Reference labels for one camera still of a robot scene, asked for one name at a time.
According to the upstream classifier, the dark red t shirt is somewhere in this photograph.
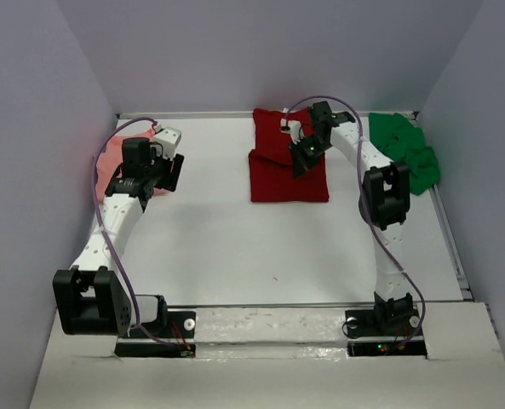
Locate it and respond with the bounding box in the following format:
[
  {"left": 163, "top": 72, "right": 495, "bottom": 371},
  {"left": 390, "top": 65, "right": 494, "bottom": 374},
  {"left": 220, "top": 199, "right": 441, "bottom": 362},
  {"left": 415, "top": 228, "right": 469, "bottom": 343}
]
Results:
[{"left": 248, "top": 108, "right": 330, "bottom": 204}]

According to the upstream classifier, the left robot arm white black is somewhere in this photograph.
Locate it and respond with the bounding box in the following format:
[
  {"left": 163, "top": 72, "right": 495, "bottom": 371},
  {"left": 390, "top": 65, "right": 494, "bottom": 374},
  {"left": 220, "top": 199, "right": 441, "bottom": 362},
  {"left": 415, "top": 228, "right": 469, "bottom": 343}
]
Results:
[{"left": 53, "top": 128, "right": 184, "bottom": 336}]

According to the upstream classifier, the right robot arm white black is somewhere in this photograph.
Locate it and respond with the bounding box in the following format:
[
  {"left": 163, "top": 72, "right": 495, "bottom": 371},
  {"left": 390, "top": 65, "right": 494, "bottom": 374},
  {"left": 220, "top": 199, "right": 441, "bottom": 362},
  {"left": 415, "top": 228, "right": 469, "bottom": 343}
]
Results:
[{"left": 280, "top": 101, "right": 418, "bottom": 337}]

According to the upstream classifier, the folded pink t shirt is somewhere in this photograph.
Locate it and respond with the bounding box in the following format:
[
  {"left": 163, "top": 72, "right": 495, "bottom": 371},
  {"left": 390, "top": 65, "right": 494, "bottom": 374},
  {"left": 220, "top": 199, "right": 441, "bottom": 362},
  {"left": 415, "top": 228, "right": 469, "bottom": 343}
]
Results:
[{"left": 95, "top": 129, "right": 154, "bottom": 202}]

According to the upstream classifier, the crumpled green t shirt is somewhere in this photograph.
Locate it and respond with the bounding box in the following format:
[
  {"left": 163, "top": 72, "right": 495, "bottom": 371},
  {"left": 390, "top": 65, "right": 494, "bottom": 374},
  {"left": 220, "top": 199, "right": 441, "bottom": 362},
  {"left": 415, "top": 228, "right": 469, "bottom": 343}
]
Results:
[{"left": 368, "top": 112, "right": 441, "bottom": 196}]

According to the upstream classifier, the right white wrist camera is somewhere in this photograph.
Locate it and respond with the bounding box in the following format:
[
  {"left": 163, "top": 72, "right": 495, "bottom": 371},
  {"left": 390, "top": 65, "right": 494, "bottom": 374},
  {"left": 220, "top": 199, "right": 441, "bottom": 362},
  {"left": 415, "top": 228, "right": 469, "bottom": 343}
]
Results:
[{"left": 280, "top": 118, "right": 312, "bottom": 144}]

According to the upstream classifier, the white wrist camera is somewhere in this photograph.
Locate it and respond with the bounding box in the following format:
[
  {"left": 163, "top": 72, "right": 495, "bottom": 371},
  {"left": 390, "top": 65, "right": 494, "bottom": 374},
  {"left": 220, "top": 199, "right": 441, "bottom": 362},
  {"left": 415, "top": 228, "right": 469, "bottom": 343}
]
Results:
[
  {"left": 151, "top": 124, "right": 181, "bottom": 160},
  {"left": 280, "top": 118, "right": 312, "bottom": 144}
]

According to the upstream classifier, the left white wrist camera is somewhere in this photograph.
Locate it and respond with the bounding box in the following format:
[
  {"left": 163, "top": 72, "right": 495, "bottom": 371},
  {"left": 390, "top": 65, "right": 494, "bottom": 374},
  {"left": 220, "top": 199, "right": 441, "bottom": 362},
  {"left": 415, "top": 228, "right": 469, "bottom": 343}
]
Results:
[{"left": 151, "top": 124, "right": 181, "bottom": 160}]

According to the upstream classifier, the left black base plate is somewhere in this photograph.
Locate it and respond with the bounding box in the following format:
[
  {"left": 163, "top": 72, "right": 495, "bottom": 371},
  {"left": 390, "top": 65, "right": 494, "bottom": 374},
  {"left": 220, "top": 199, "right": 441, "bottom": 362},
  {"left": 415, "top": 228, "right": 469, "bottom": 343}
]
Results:
[{"left": 114, "top": 309, "right": 197, "bottom": 359}]

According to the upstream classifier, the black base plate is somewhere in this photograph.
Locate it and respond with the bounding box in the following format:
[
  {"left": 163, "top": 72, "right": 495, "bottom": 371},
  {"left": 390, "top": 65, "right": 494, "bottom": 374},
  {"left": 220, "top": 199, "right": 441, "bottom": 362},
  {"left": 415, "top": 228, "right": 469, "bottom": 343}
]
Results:
[
  {"left": 341, "top": 307, "right": 428, "bottom": 358},
  {"left": 114, "top": 309, "right": 197, "bottom": 359}
]

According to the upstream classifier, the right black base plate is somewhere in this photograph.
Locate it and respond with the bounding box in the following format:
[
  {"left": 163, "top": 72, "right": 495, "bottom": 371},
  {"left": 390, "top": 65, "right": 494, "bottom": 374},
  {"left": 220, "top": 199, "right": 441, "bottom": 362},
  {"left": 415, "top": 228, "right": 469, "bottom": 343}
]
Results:
[{"left": 341, "top": 307, "right": 428, "bottom": 358}]

